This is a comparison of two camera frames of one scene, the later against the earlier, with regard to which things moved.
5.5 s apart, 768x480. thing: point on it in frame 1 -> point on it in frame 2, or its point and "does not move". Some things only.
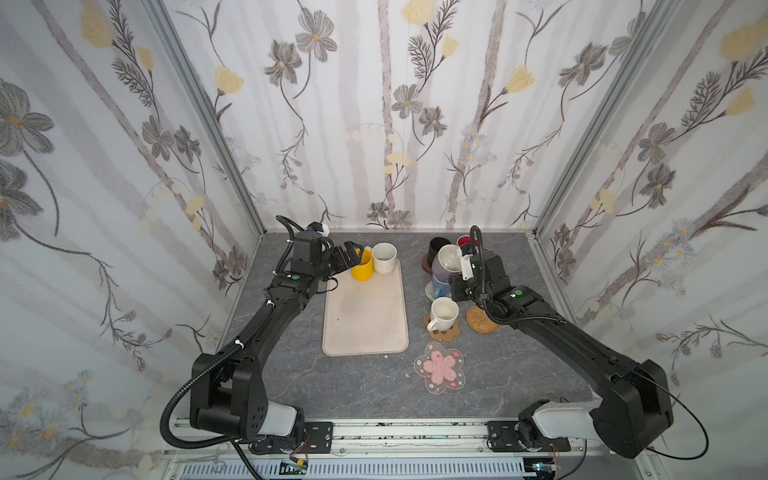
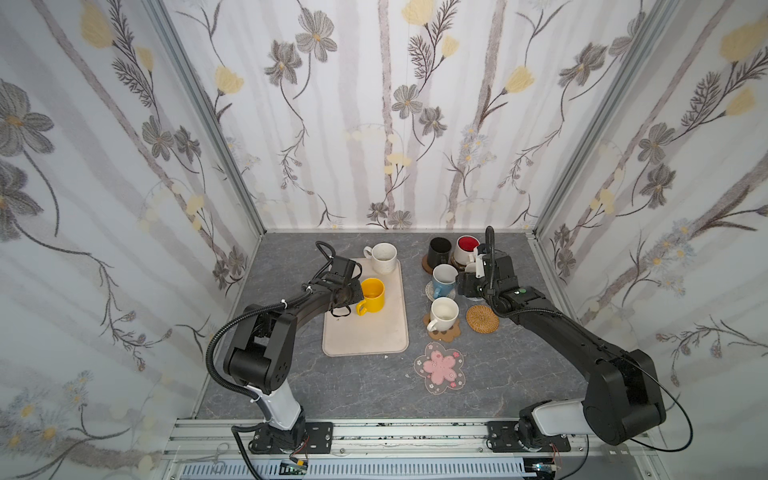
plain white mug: [443, 314] does not move
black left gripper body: [342, 260] -> [347, 291]
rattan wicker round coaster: [479, 320] does not move
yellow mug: [364, 271] -> [373, 290]
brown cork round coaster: [425, 264] does not move
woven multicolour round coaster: [429, 290] does not move
